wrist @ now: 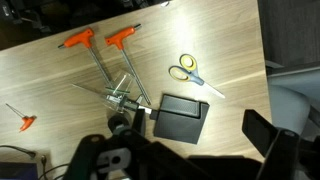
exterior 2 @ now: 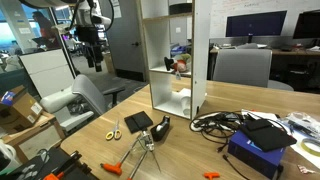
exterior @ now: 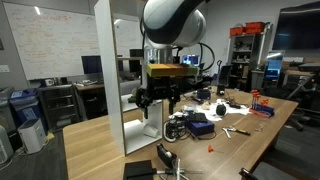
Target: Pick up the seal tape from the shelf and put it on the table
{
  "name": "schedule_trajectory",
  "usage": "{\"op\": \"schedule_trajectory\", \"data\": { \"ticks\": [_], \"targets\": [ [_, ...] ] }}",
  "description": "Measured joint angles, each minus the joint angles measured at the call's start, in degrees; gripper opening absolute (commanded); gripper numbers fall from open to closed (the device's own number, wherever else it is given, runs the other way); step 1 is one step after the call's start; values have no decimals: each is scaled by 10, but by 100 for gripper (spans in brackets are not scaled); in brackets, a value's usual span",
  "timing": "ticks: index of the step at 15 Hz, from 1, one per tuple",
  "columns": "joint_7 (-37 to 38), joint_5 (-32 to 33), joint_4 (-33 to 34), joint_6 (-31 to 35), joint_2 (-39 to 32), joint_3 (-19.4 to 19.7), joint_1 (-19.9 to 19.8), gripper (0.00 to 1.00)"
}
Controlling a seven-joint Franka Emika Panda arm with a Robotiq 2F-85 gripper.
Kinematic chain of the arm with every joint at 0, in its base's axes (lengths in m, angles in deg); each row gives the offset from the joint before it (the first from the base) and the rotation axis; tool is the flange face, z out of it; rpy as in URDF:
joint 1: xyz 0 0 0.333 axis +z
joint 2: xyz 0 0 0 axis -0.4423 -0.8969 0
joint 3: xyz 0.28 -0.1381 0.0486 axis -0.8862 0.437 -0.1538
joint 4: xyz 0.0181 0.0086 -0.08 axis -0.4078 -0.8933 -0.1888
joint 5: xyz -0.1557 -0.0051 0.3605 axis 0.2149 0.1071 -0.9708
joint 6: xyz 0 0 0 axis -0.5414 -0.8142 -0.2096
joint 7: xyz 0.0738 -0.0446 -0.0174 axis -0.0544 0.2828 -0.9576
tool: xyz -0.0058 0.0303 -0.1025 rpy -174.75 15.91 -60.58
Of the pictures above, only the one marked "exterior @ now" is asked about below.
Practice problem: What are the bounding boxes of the metal pliers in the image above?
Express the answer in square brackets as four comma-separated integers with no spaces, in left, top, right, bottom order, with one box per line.
[222,127,251,139]

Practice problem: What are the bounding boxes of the black metal storage shelf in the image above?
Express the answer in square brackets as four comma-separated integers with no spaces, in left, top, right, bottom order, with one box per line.
[227,34,264,92]

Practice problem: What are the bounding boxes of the white open shelf unit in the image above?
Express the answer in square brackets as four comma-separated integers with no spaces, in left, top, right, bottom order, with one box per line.
[94,0,163,155]

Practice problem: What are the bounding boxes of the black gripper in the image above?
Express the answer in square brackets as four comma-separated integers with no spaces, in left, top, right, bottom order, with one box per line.
[136,76,180,119]

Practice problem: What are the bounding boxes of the black drawer cabinet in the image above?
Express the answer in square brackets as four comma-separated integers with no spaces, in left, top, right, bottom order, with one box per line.
[38,85,79,131]

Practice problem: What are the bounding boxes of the black tape dispenser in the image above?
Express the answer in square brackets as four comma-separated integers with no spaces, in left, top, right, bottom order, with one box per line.
[157,143,177,168]

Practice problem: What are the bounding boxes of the large dark wall screen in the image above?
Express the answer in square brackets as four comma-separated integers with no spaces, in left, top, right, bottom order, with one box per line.
[273,1,320,50]

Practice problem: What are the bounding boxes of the dark computer monitor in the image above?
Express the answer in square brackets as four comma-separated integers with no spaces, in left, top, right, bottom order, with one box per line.
[82,56,102,74]

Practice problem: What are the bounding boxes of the blue box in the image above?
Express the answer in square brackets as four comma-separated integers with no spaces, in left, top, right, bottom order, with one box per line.
[186,121,215,136]

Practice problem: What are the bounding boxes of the blue hex key holder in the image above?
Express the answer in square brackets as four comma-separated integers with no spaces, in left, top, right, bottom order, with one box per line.
[249,104,274,118]

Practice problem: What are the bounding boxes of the wall whiteboard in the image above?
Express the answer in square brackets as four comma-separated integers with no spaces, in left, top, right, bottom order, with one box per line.
[3,2,144,81]

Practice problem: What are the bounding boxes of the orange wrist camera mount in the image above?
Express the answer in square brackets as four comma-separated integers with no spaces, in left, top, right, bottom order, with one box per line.
[147,64,199,77]

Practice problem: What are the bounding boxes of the blue recycling bin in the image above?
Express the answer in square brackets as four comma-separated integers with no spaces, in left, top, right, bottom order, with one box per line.
[9,88,48,131]

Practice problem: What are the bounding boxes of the white air purifier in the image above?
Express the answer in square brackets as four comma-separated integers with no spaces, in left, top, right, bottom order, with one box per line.
[18,119,47,154]

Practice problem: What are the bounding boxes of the lit computer monitor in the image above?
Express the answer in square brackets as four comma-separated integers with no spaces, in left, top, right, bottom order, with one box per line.
[182,55,200,66]

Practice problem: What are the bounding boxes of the white paper cup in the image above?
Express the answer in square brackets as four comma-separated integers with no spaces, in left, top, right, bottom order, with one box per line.
[143,124,159,138]

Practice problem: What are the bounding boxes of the red storage bins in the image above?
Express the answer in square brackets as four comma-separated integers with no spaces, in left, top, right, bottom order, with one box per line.
[230,22,265,36]

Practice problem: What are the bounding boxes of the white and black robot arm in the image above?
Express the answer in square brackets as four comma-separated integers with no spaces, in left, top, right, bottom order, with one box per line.
[136,0,210,118]

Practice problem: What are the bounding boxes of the small orange clip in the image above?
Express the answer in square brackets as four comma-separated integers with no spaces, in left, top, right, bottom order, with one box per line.
[208,145,214,153]

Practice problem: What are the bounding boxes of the black flat box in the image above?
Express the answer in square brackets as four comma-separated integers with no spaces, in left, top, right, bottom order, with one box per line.
[123,160,156,180]

